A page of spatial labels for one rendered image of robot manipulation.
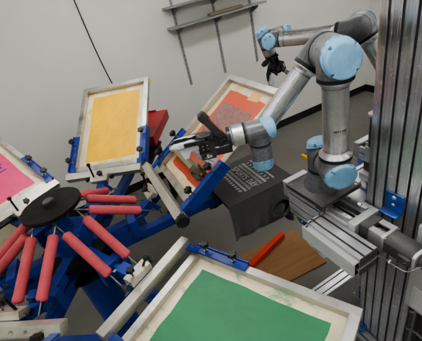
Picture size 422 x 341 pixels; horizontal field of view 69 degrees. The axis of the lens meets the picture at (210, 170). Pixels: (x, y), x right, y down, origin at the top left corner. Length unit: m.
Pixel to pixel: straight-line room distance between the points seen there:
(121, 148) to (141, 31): 1.65
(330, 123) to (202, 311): 0.92
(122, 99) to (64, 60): 1.09
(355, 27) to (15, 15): 2.92
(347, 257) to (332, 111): 0.54
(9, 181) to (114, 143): 0.77
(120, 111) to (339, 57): 1.93
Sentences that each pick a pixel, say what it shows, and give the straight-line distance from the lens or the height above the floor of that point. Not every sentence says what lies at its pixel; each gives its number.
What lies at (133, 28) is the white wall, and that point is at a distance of 3.67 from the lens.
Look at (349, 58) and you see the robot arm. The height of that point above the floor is 1.85.
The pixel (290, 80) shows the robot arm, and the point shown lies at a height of 1.76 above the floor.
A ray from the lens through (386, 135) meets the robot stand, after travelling 1.29.
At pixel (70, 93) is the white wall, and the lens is 3.65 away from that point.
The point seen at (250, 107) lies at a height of 1.45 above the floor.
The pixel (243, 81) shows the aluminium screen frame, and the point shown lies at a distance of 1.98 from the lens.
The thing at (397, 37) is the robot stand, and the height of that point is 1.85.
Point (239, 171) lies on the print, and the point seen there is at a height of 0.95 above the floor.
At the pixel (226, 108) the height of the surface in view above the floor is 1.42.
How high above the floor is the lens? 2.13
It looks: 32 degrees down
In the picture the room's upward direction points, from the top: 14 degrees counter-clockwise
